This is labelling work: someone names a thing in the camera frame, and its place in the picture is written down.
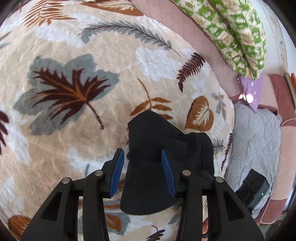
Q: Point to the pink quilted mattress cover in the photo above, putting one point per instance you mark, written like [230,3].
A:
[167,13]

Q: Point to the grey quilted pillow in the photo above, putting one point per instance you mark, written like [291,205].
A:
[256,145]

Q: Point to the black pants yellow patch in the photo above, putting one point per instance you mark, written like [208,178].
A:
[145,190]

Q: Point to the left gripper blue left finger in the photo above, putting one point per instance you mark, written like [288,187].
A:
[57,218]

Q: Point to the leaf pattern beige blanket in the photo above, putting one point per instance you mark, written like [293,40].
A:
[73,75]

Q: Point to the pink quilted headboard cover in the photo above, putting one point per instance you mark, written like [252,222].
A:
[276,96]

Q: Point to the purple small pillow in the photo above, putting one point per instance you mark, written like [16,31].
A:
[251,90]

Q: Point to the green patterned folded quilt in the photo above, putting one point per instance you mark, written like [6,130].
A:
[236,30]

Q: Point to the person right hand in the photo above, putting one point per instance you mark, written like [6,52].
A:
[205,226]

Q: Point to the stack of books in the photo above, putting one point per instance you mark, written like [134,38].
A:
[291,81]

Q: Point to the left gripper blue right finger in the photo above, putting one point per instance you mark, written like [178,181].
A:
[228,217]

